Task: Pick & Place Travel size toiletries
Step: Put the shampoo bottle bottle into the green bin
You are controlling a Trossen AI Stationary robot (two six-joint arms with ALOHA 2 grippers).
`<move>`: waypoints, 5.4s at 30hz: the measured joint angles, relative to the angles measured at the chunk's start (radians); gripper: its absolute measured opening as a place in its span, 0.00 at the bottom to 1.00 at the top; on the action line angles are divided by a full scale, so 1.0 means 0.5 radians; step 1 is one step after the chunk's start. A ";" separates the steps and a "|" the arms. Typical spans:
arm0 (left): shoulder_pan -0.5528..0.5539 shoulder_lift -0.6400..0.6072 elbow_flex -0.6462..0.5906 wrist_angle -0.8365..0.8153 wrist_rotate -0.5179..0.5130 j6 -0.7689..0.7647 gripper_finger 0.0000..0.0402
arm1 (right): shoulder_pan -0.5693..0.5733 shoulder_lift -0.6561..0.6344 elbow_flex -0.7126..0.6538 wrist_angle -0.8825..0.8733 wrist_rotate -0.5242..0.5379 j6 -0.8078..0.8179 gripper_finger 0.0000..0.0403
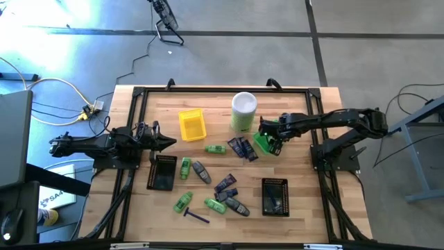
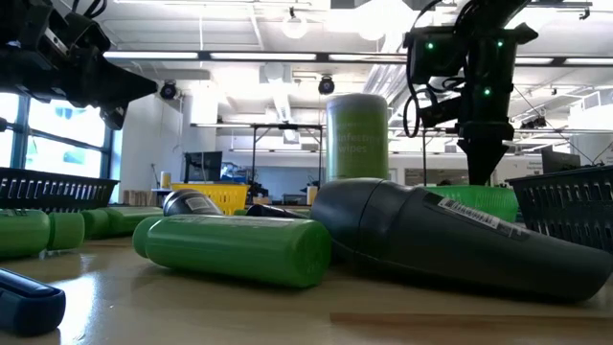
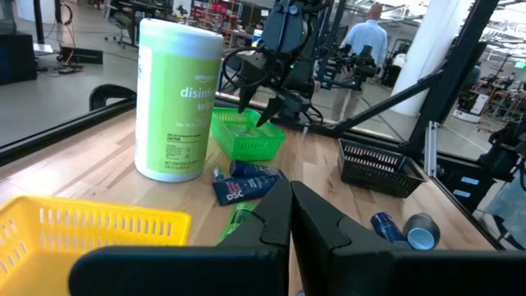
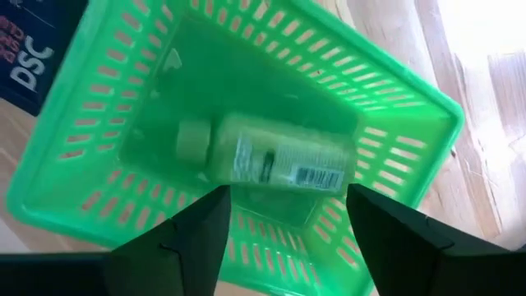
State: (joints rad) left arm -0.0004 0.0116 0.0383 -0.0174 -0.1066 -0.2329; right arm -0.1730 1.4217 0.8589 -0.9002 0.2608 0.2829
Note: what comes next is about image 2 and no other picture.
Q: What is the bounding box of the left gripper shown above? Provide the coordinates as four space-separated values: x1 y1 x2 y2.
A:
0 0 160 131

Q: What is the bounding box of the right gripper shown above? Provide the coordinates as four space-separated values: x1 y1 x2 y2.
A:
419 22 540 187

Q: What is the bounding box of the grey roll-on deodorant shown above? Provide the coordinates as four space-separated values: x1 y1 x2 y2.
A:
309 176 613 304
162 188 224 218

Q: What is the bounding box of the dark blue tube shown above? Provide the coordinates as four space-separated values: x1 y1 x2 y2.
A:
244 203 310 220

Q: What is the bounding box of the blue disposable razor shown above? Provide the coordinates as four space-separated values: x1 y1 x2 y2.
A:
0 266 67 336

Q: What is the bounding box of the green plastic basket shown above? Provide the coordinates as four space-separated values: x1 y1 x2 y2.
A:
423 184 520 224

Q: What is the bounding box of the large window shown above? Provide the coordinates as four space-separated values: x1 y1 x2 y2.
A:
0 91 119 205

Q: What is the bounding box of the black plastic basket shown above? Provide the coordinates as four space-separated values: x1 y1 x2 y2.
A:
0 166 120 215
506 165 613 254

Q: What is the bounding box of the black computer monitor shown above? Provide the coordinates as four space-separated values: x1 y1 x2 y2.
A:
184 150 224 183

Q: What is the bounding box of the green disinfecting wipes canister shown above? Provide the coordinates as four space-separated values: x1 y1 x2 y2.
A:
325 93 390 182

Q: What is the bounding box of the overhead light bar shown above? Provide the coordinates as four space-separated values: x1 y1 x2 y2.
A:
102 49 613 67

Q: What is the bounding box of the yellow plastic basket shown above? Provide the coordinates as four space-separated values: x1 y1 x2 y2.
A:
170 181 251 217

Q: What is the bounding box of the round ceiling lamp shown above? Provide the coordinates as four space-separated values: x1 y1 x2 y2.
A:
281 13 308 40

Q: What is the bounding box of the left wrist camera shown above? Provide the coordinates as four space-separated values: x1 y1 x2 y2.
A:
61 10 115 66

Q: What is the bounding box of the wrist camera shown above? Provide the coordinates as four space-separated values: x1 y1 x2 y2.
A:
404 26 468 86
61 10 115 66

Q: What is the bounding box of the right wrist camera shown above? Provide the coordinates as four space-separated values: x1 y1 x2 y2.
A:
404 26 468 86

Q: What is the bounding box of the black metal workstation frame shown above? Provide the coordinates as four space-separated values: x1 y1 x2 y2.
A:
249 122 325 189

